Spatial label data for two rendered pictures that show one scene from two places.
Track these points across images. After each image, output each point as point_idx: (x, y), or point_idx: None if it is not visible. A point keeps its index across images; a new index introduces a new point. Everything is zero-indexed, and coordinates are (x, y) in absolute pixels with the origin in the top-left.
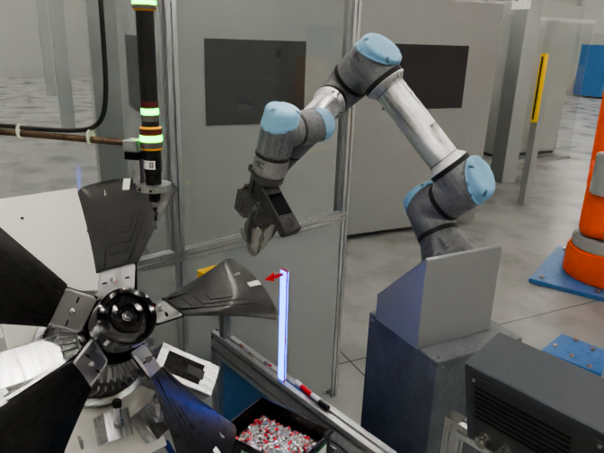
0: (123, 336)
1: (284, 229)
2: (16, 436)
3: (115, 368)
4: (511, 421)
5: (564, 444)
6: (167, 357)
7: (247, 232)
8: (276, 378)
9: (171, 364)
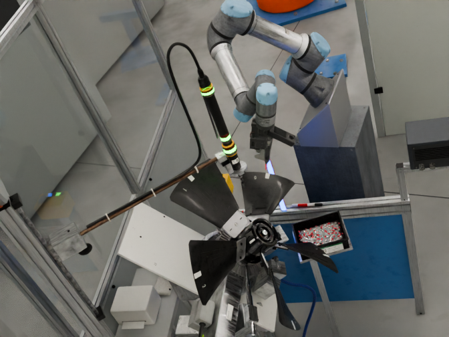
0: (271, 241)
1: (292, 142)
2: (284, 307)
3: None
4: (433, 152)
5: None
6: None
7: (268, 155)
8: (280, 211)
9: None
